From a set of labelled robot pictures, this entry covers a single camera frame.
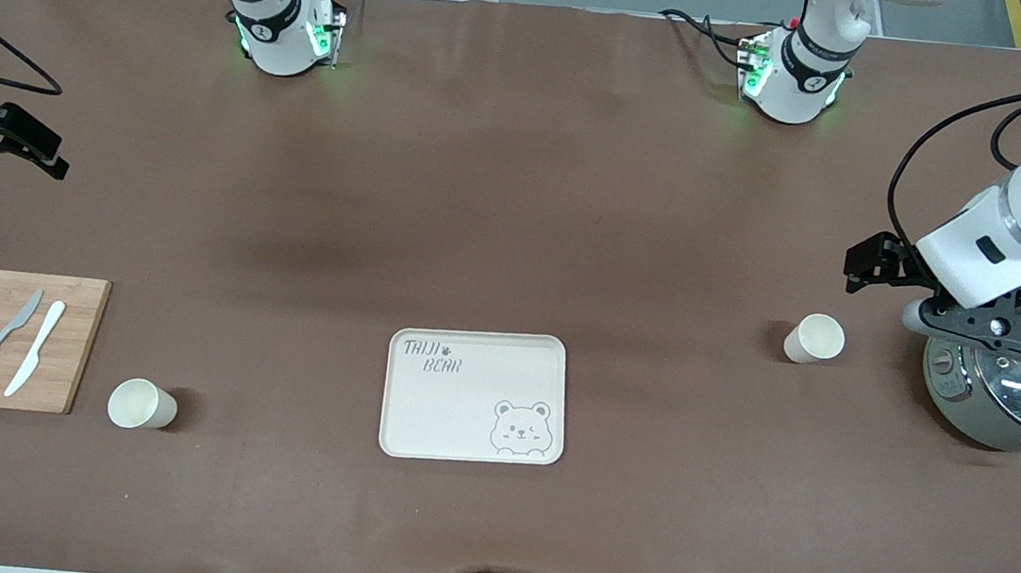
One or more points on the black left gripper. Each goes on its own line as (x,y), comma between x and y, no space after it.
(902,262)

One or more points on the cream tray with bear print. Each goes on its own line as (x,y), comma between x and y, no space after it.
(469,406)

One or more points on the grey cooking pot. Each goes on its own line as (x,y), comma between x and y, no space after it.
(959,400)

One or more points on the grey plastic knife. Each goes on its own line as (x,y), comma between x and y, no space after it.
(1,335)

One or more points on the white plastic knife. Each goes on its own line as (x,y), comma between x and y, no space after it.
(37,346)

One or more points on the wooden cutting board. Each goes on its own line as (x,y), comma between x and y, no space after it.
(77,345)

